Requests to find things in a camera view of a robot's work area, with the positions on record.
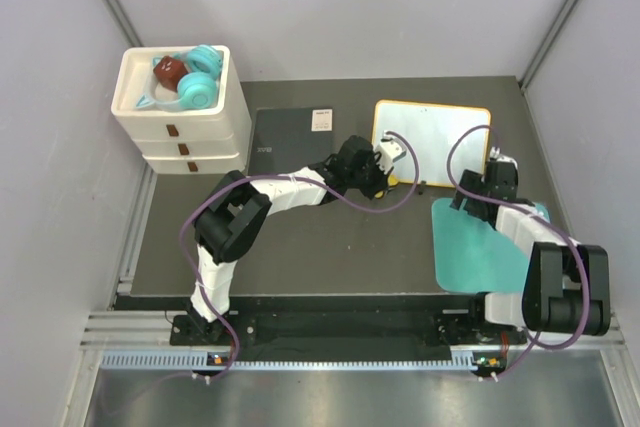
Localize yellow framed whiteboard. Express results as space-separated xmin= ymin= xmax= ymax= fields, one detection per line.
xmin=372 ymin=100 xmax=491 ymax=187

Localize yellow heart eraser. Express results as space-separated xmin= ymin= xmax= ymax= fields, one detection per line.
xmin=375 ymin=174 xmax=400 ymax=199

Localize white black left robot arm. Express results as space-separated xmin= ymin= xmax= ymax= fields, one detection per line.
xmin=188 ymin=135 xmax=406 ymax=344

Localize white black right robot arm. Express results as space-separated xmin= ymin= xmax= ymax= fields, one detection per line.
xmin=450 ymin=156 xmax=611 ymax=343

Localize dark grey notebook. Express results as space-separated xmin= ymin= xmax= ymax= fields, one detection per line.
xmin=247 ymin=107 xmax=334 ymax=176

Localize teal cutting mat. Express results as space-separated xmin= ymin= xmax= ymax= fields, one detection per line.
xmin=431 ymin=198 xmax=529 ymax=294

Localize white three drawer box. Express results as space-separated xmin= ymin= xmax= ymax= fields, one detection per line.
xmin=111 ymin=45 xmax=252 ymax=175

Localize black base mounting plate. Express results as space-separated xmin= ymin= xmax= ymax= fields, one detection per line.
xmin=171 ymin=308 xmax=525 ymax=346

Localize teal cat ear headphones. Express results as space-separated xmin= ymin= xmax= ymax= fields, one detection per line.
xmin=134 ymin=44 xmax=223 ymax=113

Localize brown cube toy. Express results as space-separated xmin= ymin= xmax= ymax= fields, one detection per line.
xmin=153 ymin=56 xmax=188 ymax=92

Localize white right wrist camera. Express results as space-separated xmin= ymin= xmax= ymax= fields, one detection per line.
xmin=489 ymin=146 xmax=517 ymax=165

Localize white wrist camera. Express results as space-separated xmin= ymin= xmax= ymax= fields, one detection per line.
xmin=489 ymin=146 xmax=517 ymax=165
xmin=374 ymin=135 xmax=407 ymax=174

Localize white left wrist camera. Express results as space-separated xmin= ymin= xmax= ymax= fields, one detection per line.
xmin=374 ymin=135 xmax=407 ymax=174

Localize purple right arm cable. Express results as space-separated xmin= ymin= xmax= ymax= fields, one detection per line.
xmin=446 ymin=124 xmax=589 ymax=381

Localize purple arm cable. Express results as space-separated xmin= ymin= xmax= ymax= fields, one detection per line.
xmin=178 ymin=130 xmax=422 ymax=382
xmin=446 ymin=124 xmax=589 ymax=381

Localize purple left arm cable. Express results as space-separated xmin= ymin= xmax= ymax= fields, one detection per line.
xmin=178 ymin=130 xmax=422 ymax=382

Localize grey slotted cable duct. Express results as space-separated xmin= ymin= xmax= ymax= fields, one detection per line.
xmin=100 ymin=350 xmax=501 ymax=372

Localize aluminium frame rail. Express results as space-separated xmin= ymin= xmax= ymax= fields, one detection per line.
xmin=80 ymin=311 xmax=172 ymax=349

